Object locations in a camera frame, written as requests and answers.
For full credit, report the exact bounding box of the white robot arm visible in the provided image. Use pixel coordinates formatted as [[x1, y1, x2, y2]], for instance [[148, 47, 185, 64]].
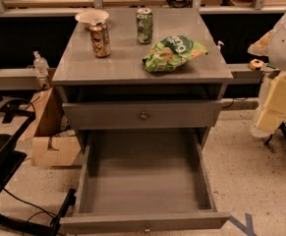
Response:
[[248, 13, 286, 138]]

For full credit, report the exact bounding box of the green rice chip bag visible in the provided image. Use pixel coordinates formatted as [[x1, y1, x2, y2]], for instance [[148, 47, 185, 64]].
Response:
[[143, 35, 208, 73]]

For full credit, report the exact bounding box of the black chair frame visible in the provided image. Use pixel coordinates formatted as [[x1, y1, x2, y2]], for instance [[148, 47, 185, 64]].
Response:
[[0, 96, 76, 236]]

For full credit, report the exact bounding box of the black floor cable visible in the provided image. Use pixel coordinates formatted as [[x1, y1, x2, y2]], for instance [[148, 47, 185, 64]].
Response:
[[2, 187, 59, 223]]

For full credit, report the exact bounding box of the clear plastic bottle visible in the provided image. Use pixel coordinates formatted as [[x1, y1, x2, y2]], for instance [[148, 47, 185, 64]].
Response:
[[33, 51, 49, 76]]

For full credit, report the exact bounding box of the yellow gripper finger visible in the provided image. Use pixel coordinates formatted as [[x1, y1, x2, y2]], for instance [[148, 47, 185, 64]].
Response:
[[251, 72, 286, 138]]

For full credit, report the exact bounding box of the green soda can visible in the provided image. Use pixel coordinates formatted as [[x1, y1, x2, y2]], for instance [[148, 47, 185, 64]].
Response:
[[136, 8, 153, 44]]

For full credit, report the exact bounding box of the closed grey upper drawer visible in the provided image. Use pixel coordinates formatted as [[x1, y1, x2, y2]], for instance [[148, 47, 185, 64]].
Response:
[[63, 100, 221, 130]]

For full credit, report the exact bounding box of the cardboard box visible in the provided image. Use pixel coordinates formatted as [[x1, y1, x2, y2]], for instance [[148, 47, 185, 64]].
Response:
[[18, 67, 83, 167]]

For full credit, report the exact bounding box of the open grey middle drawer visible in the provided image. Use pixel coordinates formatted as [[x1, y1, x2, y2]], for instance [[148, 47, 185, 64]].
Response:
[[61, 129, 230, 234]]

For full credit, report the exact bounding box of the small white pump bottle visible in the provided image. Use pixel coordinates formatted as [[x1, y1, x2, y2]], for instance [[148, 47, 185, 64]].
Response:
[[216, 40, 224, 52]]

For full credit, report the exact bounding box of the white bowl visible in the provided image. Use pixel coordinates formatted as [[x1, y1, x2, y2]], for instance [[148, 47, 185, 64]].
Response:
[[75, 8, 109, 29]]

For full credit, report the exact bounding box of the grey drawer cabinet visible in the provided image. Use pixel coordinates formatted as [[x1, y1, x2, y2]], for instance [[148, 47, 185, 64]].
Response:
[[52, 8, 232, 147]]

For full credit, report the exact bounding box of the brown gold soda can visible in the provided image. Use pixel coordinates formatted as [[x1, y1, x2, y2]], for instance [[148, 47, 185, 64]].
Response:
[[89, 19, 111, 58]]

